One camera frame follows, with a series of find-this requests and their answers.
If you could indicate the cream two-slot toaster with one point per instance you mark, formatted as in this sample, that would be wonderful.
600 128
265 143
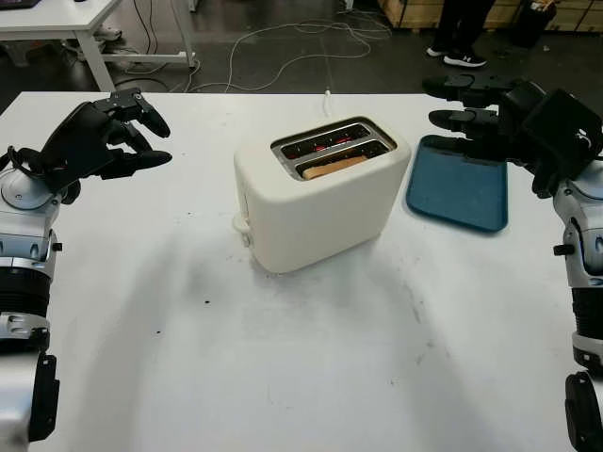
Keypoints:
315 226

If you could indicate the black trash bin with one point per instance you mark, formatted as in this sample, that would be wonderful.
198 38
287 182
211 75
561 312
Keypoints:
532 26

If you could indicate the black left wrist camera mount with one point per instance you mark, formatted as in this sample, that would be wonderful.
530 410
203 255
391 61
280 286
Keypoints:
68 193

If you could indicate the person in dark clothes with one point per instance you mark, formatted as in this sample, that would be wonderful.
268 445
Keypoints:
459 23

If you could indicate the white sneaker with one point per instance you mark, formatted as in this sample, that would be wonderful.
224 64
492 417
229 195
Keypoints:
109 33

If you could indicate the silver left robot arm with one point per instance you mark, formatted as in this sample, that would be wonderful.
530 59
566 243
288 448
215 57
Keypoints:
23 226

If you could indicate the white office desk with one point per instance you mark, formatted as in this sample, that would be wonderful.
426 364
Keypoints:
56 19

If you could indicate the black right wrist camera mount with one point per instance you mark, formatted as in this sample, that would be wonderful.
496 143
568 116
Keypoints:
544 181

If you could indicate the golden toast slice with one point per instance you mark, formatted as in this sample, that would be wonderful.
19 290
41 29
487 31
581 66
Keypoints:
334 167

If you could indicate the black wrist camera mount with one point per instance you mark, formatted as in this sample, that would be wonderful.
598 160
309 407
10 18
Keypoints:
544 181
68 193

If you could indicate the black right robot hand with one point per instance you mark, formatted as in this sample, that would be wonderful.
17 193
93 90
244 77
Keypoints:
560 129

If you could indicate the blue plastic tray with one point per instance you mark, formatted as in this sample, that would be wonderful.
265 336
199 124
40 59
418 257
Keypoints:
461 198

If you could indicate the wooden crate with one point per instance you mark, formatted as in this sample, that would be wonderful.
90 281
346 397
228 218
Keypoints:
414 11

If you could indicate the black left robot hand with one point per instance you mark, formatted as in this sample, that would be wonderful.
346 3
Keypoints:
75 146

